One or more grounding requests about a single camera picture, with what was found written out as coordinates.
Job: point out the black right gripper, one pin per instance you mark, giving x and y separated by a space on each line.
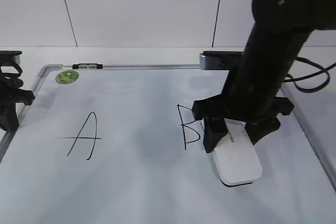
241 101

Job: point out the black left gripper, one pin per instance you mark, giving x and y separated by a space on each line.
10 96

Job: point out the white whiteboard eraser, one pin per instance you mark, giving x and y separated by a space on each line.
236 160

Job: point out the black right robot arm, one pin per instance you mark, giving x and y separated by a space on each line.
256 74

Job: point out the green round magnet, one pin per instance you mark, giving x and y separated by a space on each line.
67 77

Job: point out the black silver hanging clip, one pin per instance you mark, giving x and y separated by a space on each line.
87 66

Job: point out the white framed whiteboard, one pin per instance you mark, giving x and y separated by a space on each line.
121 146

